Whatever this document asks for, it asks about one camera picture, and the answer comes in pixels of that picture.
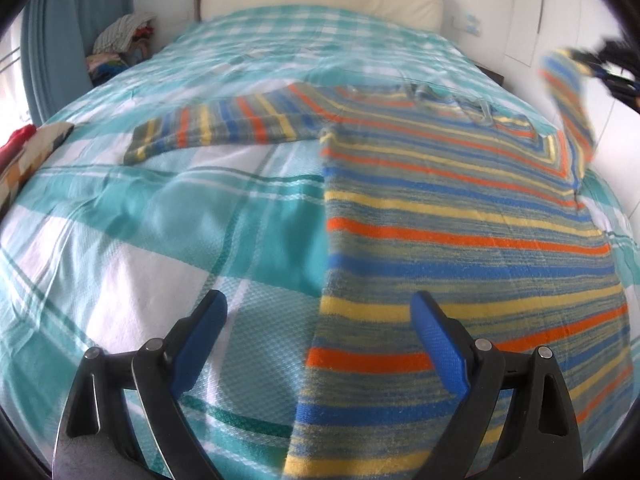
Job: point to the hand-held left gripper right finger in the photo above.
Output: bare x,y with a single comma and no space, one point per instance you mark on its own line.
440,345

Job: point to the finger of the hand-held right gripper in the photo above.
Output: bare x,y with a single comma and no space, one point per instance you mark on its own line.
618,67

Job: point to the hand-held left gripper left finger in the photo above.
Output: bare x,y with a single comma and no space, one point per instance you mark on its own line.
197,340

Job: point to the striped knitted sweater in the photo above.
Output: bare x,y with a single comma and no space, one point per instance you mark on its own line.
450,240

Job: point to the pile of folded clothes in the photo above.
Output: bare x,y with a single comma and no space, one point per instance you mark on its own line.
122,47

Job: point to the teal checked bed sheet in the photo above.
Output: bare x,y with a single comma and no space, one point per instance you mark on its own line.
165,220

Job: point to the checked orange cushion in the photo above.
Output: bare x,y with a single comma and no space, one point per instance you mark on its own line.
32,157

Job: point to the red cloth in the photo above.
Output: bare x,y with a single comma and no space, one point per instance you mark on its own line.
14,141

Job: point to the blue curtain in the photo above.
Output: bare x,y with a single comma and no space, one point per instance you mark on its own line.
60,35

